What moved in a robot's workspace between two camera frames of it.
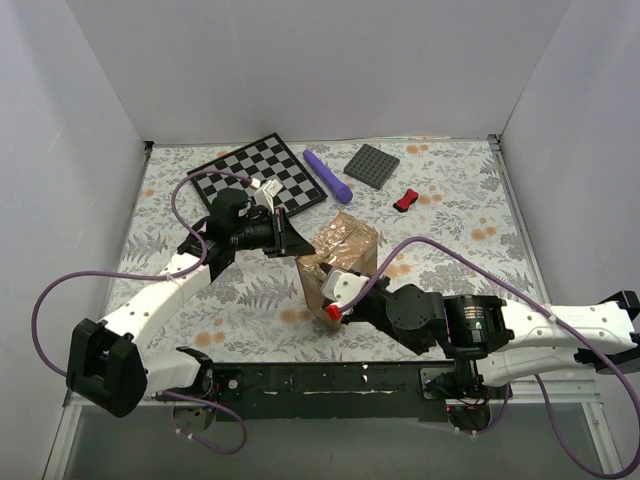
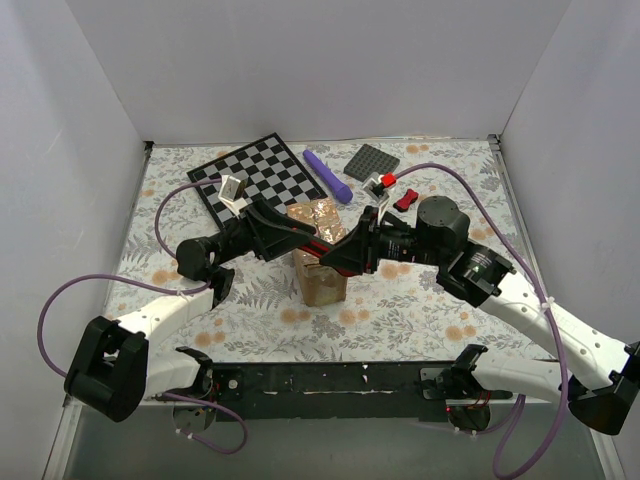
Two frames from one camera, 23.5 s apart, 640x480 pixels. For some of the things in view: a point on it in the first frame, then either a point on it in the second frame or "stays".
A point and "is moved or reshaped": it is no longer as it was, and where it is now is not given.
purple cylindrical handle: x=341 y=192 stays
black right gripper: x=364 y=304 → x=373 y=242
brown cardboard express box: x=342 y=240 is moved or reshaped
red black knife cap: x=403 y=204 stays
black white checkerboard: x=265 y=160 stays
